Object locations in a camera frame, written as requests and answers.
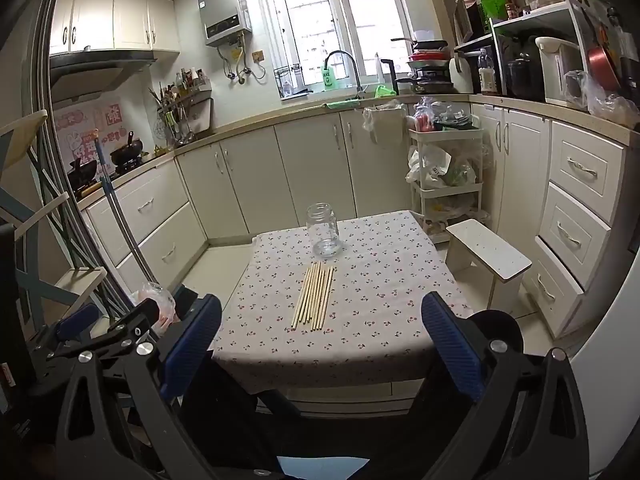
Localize chrome kitchen faucet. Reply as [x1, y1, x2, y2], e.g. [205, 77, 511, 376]
[324, 50, 365, 101]

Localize cream base cabinet with doors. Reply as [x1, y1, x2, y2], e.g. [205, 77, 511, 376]
[470, 102, 551, 241]

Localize cherry print tablecloth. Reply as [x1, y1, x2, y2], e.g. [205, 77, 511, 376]
[210, 210, 476, 391]

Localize grey range hood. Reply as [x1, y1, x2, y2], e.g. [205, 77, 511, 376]
[50, 50, 156, 101]

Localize cream wall cabinet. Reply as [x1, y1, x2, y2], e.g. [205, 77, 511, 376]
[50, 0, 181, 56]

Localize black filter tap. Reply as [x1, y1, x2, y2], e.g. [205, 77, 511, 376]
[381, 58, 399, 95]

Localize floral cup in plastic bag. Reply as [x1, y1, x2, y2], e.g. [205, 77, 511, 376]
[132, 282, 177, 336]

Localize cream two-drawer cabinet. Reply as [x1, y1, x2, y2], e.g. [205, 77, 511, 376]
[85, 160, 208, 281]

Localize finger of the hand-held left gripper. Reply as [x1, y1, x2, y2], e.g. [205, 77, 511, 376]
[95, 299, 162, 353]
[30, 304, 101, 356]

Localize cream door base cabinets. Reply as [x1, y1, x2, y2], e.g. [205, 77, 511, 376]
[175, 105, 421, 241]

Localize white electric water boiler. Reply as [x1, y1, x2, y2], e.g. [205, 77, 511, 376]
[535, 35, 588, 106]

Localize wall utensil rack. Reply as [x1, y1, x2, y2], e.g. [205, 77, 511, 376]
[149, 67, 215, 147]

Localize black cooking pot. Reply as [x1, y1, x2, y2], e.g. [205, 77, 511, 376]
[502, 35, 546, 102]

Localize clear glass jar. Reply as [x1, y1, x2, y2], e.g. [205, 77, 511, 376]
[306, 203, 342, 259]

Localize white wooden stool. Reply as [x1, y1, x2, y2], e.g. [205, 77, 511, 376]
[445, 219, 532, 311]

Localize bundle of wooden chopsticks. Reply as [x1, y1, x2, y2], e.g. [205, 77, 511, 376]
[291, 261, 335, 332]

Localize stack of pans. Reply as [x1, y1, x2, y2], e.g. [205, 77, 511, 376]
[392, 30, 455, 95]

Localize hanging plastic trash bag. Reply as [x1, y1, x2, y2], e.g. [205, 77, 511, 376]
[362, 102, 406, 148]

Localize cream three-drawer cabinet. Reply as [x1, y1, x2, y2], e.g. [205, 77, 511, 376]
[525, 120, 626, 336]

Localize white plastic bag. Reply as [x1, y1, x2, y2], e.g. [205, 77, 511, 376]
[406, 145, 476, 188]

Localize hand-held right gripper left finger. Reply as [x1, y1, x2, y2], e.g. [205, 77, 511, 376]
[55, 294, 223, 480]

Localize pink wall posters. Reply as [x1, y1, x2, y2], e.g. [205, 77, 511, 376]
[52, 102, 123, 166]

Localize blue and black floor scale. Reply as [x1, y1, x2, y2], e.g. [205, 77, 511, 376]
[175, 285, 202, 311]

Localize clear plastic bottle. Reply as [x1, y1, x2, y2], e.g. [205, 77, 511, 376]
[477, 49, 498, 95]

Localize clear plastic bag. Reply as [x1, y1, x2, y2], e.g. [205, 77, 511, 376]
[565, 70, 640, 128]

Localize black wok with handle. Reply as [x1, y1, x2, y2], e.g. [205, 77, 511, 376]
[110, 131, 149, 167]

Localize white framed window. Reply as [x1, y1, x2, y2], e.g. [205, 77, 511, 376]
[255, 0, 436, 96]

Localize wire sink basket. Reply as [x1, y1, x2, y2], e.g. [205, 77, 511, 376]
[275, 65, 304, 99]

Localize white counter shelf rack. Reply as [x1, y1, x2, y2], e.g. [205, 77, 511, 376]
[490, 0, 591, 106]

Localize white thermos jug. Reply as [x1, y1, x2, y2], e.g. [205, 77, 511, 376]
[448, 55, 473, 95]

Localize white storage trolley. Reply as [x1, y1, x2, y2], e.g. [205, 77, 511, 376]
[407, 125, 486, 241]

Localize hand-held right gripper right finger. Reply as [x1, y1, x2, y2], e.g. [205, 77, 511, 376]
[421, 291, 588, 480]

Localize silver gas water heater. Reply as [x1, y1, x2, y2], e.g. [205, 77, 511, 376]
[197, 0, 253, 48]

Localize green box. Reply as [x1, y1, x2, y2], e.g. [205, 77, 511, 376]
[477, 0, 507, 23]

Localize red frying pan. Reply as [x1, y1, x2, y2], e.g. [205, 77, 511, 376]
[587, 45, 622, 92]

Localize wooden folding chair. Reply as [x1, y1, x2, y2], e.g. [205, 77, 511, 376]
[0, 110, 107, 323]

